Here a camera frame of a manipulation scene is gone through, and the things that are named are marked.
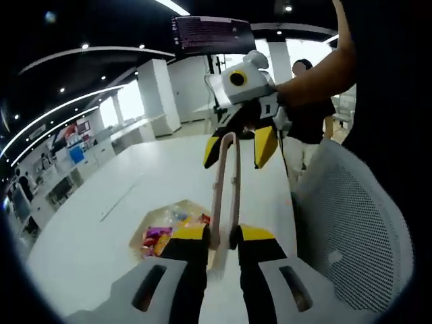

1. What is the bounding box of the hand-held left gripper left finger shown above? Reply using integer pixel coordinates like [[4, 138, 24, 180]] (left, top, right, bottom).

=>
[[67, 225, 212, 324]]

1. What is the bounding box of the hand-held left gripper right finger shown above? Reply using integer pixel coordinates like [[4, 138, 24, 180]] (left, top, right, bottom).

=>
[[232, 224, 373, 324]]

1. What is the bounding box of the pile of food snack packets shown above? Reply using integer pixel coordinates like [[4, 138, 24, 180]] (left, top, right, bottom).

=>
[[141, 205, 212, 259]]

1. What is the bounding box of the cream hexagonal container tray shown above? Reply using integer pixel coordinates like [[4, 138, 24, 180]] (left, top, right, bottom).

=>
[[130, 198, 221, 271]]

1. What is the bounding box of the dark monitor screen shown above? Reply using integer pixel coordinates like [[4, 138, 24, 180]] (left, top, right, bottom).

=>
[[170, 16, 256, 59]]

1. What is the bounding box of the white square pillar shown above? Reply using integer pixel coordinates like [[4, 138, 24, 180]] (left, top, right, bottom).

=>
[[136, 59, 182, 136]]

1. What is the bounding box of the white mesh office chair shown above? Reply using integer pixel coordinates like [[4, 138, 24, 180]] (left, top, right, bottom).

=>
[[292, 140, 414, 315]]

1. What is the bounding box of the blue storage bin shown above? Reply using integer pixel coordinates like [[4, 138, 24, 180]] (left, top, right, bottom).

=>
[[68, 146, 86, 165]]

